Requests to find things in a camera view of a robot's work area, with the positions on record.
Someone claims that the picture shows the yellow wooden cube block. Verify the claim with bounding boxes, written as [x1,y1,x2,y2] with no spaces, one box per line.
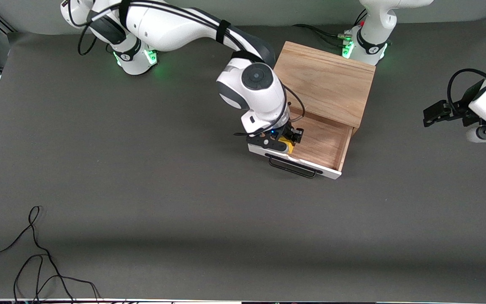
[278,136,297,153]

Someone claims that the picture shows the white-front drawer with black handle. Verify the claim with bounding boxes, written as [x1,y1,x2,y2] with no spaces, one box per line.
[248,108,355,180]

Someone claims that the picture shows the wooden drawer cabinet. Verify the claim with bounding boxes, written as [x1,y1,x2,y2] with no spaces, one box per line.
[273,41,376,136]

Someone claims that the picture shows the dark grey table mat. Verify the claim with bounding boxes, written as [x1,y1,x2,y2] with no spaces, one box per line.
[0,19,486,301]

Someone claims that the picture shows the black left arm wrist cable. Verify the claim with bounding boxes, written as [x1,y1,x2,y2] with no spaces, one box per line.
[448,68,486,106]

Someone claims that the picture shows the black arm wrist cable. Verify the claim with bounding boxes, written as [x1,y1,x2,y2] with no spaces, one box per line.
[448,68,486,106]
[68,0,307,136]

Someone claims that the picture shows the black left arm base cables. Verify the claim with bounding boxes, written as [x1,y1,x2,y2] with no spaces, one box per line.
[292,11,368,47]

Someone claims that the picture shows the black right arm wrist cable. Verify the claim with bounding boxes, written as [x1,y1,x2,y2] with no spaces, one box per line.
[68,0,307,136]

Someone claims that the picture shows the thin black loose cable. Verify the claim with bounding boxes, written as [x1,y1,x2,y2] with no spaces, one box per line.
[0,206,100,304]

